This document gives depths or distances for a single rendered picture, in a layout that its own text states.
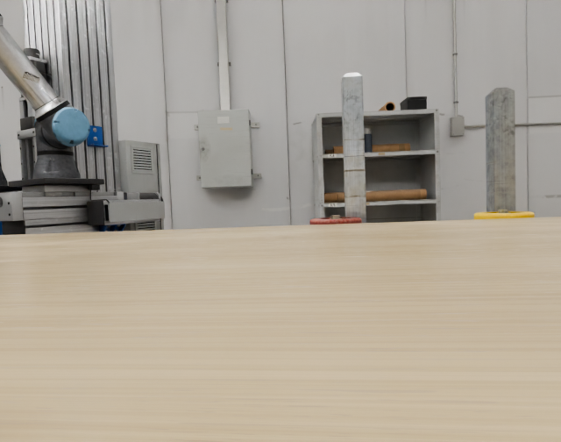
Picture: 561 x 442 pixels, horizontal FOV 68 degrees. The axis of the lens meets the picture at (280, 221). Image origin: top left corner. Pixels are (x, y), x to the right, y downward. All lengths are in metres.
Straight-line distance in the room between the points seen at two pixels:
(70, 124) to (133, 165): 0.55
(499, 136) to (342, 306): 0.68
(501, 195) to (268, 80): 3.01
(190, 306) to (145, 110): 3.62
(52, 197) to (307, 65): 2.57
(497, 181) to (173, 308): 0.69
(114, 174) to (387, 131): 2.34
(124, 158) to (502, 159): 1.59
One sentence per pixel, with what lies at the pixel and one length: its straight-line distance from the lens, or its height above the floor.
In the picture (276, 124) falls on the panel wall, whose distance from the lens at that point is 3.58.
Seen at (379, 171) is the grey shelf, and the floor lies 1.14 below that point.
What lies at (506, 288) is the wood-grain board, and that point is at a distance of 0.19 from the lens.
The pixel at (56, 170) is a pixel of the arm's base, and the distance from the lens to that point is 1.64.
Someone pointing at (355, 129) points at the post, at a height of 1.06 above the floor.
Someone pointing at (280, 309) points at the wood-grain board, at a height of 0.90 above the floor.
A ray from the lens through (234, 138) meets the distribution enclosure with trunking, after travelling 3.34.
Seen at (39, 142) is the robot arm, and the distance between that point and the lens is 1.69.
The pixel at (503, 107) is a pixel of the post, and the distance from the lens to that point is 0.82.
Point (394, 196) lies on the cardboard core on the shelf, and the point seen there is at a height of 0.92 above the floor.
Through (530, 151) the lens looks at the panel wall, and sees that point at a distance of 4.12.
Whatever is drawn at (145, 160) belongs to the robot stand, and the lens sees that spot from 2.07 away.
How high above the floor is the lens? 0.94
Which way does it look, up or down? 3 degrees down
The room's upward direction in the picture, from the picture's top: 2 degrees counter-clockwise
